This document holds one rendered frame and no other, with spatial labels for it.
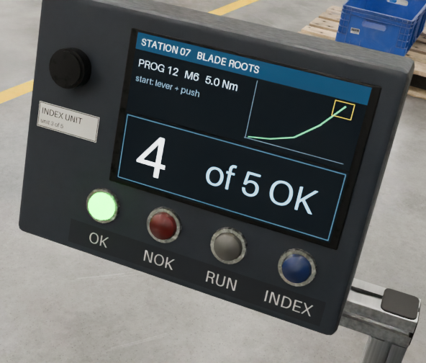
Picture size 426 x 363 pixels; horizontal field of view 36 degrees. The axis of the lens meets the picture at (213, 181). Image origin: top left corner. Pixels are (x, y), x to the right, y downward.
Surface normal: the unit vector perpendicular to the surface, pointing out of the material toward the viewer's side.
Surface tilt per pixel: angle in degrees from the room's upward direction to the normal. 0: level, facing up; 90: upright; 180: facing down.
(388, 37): 90
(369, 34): 90
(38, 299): 0
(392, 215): 1
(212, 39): 75
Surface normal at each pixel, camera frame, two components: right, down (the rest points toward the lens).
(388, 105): -0.32, 0.24
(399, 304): 0.10, -0.84
